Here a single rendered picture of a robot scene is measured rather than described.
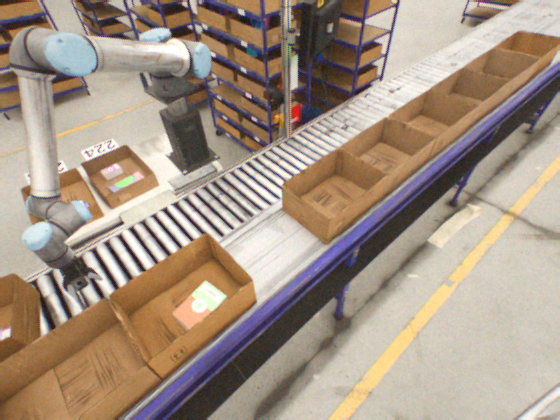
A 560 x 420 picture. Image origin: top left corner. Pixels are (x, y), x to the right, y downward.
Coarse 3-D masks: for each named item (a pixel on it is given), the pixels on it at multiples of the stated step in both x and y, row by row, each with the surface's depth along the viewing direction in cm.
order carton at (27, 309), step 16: (0, 288) 132; (16, 288) 127; (32, 288) 138; (0, 304) 137; (16, 304) 122; (32, 304) 133; (0, 320) 134; (16, 320) 119; (32, 320) 128; (16, 336) 115; (32, 336) 124; (0, 352) 115; (16, 352) 119
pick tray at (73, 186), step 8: (64, 176) 185; (72, 176) 188; (80, 176) 190; (64, 184) 188; (72, 184) 190; (80, 184) 190; (24, 192) 177; (64, 192) 185; (72, 192) 185; (80, 192) 185; (88, 192) 185; (24, 200) 169; (64, 200) 180; (72, 200) 180; (88, 200) 180; (96, 200) 179; (88, 208) 164; (96, 208) 167; (32, 216) 165; (96, 216) 169; (104, 216) 172; (32, 224) 157
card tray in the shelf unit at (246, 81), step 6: (240, 78) 264; (246, 78) 273; (252, 78) 278; (276, 78) 276; (240, 84) 268; (246, 84) 262; (252, 84) 255; (258, 84) 250; (264, 84) 270; (270, 84) 270; (276, 84) 269; (282, 84) 251; (252, 90) 260; (258, 90) 254; (264, 90) 248
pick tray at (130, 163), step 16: (96, 160) 193; (112, 160) 200; (128, 160) 204; (96, 176) 194; (128, 176) 192; (144, 176) 193; (112, 192) 170; (128, 192) 176; (144, 192) 183; (112, 208) 176
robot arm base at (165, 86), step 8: (152, 80) 164; (160, 80) 161; (168, 80) 161; (176, 80) 163; (184, 80) 168; (152, 88) 167; (160, 88) 163; (168, 88) 163; (176, 88) 164; (184, 88) 167; (168, 96) 165
